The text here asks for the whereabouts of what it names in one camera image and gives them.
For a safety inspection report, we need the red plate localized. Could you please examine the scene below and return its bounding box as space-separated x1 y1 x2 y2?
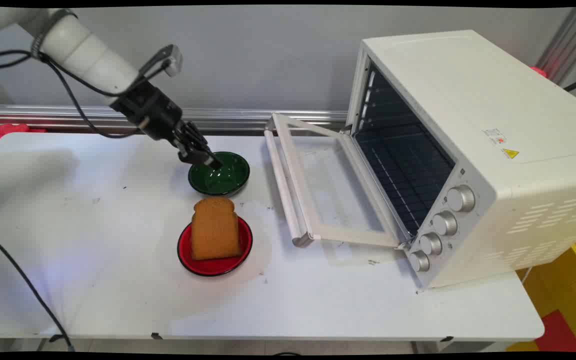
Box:
177 216 254 277

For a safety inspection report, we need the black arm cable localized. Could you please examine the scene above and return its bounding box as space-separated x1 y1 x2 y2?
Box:
0 49 145 139

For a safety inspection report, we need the green bowl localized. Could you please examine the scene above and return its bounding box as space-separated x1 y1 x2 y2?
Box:
188 151 251 197

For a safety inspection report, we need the red cloth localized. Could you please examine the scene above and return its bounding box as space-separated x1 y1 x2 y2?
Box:
0 123 47 154

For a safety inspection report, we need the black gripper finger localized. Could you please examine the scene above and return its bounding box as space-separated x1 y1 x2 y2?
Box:
170 131 210 166
182 120 223 170

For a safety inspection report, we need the brown toast slice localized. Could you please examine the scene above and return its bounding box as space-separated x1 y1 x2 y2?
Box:
190 196 243 261

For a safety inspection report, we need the aluminium wall rail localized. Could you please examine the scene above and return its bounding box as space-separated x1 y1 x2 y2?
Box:
0 104 350 135

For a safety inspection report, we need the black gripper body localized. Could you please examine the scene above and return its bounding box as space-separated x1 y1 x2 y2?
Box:
110 81 185 142

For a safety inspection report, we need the white toaster oven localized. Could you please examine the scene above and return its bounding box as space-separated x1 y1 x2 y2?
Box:
345 29 576 290

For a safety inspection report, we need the glass oven door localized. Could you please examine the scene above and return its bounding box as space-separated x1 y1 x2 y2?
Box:
264 112 410 249

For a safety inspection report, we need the aluminium frame post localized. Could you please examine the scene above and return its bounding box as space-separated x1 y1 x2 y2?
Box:
538 7 576 85

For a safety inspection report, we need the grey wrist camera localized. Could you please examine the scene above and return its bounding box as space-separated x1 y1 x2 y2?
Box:
139 44 184 81

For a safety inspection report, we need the silver oven knob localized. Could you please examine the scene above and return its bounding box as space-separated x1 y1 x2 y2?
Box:
419 232 443 256
446 185 476 213
432 210 459 237
408 250 431 273

